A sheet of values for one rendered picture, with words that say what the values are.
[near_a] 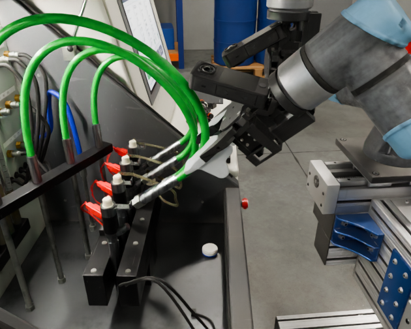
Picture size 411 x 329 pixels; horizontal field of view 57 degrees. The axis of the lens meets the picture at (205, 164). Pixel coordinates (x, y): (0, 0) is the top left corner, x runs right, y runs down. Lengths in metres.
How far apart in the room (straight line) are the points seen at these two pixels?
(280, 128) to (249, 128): 0.05
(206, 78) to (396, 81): 0.24
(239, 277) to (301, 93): 0.40
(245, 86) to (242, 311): 0.39
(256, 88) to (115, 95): 0.48
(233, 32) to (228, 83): 4.84
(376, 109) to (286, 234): 1.97
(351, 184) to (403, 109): 0.57
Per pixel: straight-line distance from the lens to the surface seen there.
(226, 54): 0.68
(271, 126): 0.56
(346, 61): 0.49
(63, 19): 0.60
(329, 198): 1.02
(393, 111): 0.49
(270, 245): 2.33
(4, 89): 0.97
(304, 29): 0.69
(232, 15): 5.34
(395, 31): 0.48
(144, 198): 0.68
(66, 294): 0.95
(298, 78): 0.50
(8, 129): 0.98
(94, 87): 0.87
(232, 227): 0.89
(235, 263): 0.80
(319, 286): 2.14
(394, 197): 1.10
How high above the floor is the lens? 1.49
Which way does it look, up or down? 29 degrees down
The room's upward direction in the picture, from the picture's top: straight up
